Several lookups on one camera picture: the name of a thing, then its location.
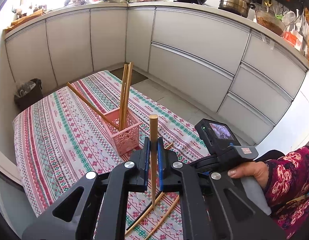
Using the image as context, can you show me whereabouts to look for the stainless steel steamer pot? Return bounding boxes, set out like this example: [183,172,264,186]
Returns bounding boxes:
[219,0,256,18]

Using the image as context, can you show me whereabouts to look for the dark trash bin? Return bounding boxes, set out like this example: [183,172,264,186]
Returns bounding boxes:
[14,79,43,112]

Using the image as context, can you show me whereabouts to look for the leaning wooden chopstick in basket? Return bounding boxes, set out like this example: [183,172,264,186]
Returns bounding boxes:
[67,82,119,129]

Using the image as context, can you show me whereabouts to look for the pink lattice utensil basket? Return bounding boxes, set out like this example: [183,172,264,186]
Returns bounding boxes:
[101,109,141,156]

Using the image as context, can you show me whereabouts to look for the floral sleeve right forearm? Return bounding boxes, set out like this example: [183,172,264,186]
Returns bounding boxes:
[264,145,309,239]

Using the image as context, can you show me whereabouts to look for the black chopstick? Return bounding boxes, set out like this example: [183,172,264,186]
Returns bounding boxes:
[126,191,163,230]

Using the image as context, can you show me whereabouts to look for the patterned striped tablecloth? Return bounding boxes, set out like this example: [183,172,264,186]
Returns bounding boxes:
[13,70,211,240]

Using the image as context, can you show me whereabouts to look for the wooden chopstick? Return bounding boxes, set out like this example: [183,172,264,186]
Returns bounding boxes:
[124,191,166,236]
[119,64,128,131]
[122,62,133,129]
[149,114,158,208]
[145,196,180,240]
[67,82,119,129]

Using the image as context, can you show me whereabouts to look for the glass bowl with food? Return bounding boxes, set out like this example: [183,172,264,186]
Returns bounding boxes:
[255,10,285,36]

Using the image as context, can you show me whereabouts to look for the person's right hand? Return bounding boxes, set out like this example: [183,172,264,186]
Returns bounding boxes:
[228,161,269,189]

